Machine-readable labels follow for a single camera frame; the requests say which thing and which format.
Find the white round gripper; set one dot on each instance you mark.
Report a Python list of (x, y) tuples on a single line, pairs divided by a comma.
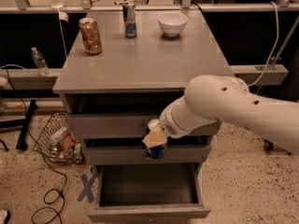
[(167, 124)]

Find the blue pepsi can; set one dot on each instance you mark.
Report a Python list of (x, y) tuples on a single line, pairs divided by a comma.
[(155, 153)]

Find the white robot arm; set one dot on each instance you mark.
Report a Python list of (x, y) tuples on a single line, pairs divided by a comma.
[(208, 99)]

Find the grey middle drawer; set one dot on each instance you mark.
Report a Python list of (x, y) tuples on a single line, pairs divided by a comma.
[(120, 151)]

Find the grey open bottom drawer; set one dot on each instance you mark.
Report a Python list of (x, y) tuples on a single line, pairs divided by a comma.
[(147, 192)]

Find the grey top drawer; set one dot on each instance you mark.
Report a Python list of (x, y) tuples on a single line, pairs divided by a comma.
[(100, 126)]

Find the grey drawer cabinet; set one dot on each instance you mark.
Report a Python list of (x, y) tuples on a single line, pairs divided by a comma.
[(140, 75)]

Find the gold brown soda can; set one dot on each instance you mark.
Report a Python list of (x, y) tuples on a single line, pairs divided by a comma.
[(90, 35)]

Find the slim silver blue can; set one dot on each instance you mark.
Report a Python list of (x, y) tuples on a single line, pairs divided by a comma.
[(128, 11)]

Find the black wheeled cart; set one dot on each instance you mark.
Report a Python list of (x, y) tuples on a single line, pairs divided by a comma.
[(271, 148)]

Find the white ceramic bowl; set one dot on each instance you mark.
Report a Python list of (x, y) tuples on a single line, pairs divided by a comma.
[(172, 23)]

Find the black bar stand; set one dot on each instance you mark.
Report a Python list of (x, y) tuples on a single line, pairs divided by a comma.
[(21, 144)]

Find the clear plastic water bottle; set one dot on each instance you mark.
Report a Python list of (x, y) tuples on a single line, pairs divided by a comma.
[(40, 62)]

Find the wire basket with items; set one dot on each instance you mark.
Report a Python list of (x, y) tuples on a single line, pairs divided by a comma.
[(56, 142)]

